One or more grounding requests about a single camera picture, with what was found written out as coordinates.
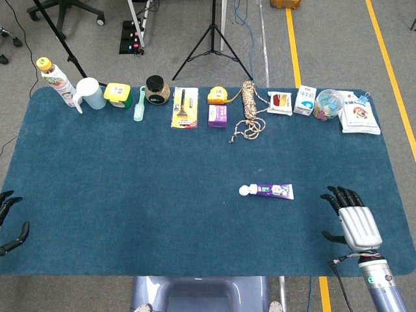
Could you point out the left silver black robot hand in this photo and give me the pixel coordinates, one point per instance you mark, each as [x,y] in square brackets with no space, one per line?
[6,203]

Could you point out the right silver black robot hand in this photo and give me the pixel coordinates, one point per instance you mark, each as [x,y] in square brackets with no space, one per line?
[359,227]

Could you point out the purple white toothpaste tube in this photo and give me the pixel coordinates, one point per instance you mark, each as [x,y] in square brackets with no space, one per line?
[276,191]

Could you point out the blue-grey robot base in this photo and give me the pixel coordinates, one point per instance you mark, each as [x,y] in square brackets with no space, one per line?
[201,292]

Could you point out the white printed pouch bag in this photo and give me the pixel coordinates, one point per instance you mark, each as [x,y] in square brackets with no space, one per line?
[359,118]

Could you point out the clear tub of binder clips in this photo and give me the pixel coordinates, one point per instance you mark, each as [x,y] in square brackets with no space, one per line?
[326,104]

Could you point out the blue binder clip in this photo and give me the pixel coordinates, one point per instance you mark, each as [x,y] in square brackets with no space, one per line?
[363,98]

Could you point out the drink bottle yellow cap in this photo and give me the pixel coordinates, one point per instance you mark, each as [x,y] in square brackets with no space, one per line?
[58,81]

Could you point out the white blue milk carton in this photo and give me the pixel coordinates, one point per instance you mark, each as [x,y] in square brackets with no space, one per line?
[305,102]

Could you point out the light blue plastic pitcher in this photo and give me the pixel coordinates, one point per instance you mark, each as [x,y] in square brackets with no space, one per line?
[92,94]

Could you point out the blue felt table mat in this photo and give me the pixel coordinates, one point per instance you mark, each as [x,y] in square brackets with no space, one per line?
[146,195]

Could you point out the white snack packet red yellow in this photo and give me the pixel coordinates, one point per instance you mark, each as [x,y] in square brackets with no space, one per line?
[280,103]

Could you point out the green container yellow lid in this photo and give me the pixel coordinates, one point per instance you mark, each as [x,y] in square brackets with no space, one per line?
[117,94]

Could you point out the mint green scrubbing brush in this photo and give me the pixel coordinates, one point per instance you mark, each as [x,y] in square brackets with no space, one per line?
[139,109]

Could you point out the black slanted light stand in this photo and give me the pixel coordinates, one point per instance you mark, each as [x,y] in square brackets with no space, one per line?
[60,39]

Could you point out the purple small carton box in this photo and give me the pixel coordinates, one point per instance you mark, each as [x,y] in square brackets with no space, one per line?
[217,116]

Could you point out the glass jar black lid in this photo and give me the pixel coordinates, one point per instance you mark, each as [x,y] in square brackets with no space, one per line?
[157,92]

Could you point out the yellow tape measure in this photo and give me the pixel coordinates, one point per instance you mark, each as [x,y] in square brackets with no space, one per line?
[217,95]

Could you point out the black office chair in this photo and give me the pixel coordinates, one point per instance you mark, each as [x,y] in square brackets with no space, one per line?
[65,11]

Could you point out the razor in yellow package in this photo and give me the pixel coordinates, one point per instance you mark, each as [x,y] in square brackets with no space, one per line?
[184,110]

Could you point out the black power strip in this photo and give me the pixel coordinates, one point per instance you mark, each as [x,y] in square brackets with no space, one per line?
[131,37]

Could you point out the brown cardboard box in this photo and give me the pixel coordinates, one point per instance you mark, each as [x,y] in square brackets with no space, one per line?
[285,3]

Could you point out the white upright pole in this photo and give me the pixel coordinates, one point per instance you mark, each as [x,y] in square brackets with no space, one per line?
[223,26]

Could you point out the white slanted frame leg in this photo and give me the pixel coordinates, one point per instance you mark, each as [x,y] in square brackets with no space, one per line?
[136,19]

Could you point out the black camera tripod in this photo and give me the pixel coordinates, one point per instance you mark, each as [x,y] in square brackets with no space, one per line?
[213,32]

